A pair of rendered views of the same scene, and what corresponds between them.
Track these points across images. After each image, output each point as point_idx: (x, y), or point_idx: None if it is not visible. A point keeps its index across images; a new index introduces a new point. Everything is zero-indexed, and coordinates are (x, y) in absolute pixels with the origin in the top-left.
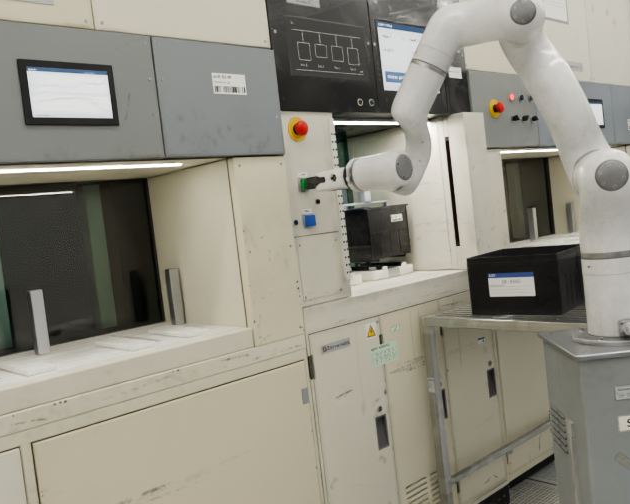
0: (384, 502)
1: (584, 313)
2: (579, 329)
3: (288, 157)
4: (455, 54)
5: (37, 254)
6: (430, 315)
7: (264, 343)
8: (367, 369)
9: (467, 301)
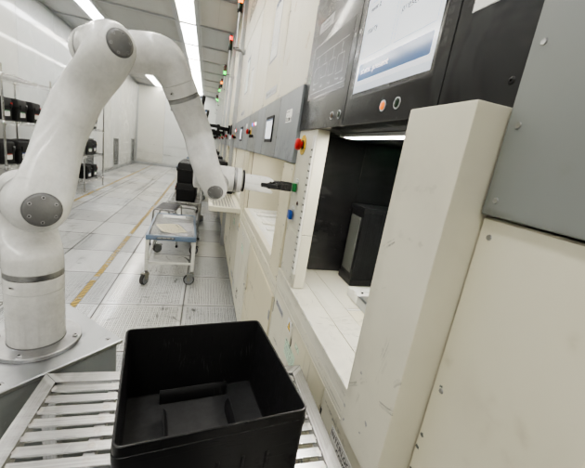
0: None
1: (92, 415)
2: (75, 333)
3: (296, 165)
4: (161, 83)
5: None
6: (296, 371)
7: (269, 268)
8: (282, 347)
9: (349, 459)
